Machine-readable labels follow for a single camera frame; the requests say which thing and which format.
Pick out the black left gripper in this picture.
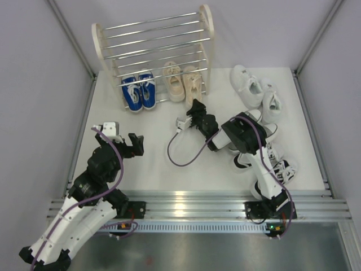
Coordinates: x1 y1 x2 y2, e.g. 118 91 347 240
96 132 143 182

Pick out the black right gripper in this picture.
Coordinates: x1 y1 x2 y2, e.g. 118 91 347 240
186 99 210 139

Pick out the beige lace sneaker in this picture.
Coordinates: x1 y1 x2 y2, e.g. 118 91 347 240
162 61 185 102
182 65 202 109

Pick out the blue canvas sneaker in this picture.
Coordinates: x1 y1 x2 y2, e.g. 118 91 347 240
139 71 156 110
121 75 143 113

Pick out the grey canvas sneaker back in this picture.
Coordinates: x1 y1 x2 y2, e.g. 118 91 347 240
245 109 262 123

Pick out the grey canvas sneaker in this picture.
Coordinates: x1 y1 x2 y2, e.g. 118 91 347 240
228 124 279 155
245 109 262 123

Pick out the grey canvas sneaker front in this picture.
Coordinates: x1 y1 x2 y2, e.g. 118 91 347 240
228 124 279 155

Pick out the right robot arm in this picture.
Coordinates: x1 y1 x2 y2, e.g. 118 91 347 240
186 99 293 219

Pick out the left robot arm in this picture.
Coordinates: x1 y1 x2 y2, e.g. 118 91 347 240
19 129 145 270

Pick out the cream and chrome shoe rack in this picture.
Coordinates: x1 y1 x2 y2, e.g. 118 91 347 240
91 4 215 110

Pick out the white sneaker left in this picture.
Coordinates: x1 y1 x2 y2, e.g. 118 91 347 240
230 65 264 109

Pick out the black white sneaker upper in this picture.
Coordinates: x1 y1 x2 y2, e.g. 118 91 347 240
234 142 283 170

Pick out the black white sneaker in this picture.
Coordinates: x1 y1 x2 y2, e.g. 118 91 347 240
234 142 283 170
250 159 298 200

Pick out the white sneaker right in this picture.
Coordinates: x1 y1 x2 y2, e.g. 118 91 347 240
260 78 283 123

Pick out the black white sneaker lower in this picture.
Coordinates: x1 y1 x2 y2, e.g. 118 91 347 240
250 159 298 200

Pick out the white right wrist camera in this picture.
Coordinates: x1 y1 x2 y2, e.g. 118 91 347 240
175 116 192 133

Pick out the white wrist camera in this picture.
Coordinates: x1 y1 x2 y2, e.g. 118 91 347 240
94 121 123 143
175 116 192 133

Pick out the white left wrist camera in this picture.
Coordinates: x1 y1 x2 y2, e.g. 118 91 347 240
94 121 123 143

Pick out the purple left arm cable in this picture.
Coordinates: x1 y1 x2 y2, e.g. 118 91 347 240
29 126 139 271

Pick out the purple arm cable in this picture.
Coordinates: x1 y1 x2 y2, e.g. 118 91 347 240
29 126 139 271
167 115 298 238

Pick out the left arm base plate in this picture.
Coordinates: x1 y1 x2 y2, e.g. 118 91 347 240
116 201 147 220

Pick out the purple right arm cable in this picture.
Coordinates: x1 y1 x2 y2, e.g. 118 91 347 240
167 115 298 238

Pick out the perforated cable duct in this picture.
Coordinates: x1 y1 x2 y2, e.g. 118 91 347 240
99 221 282 233

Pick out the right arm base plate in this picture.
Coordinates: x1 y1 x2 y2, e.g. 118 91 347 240
245 201 291 220

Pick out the aluminium mounting rail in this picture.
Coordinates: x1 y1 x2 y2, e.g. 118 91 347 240
46 189 353 221

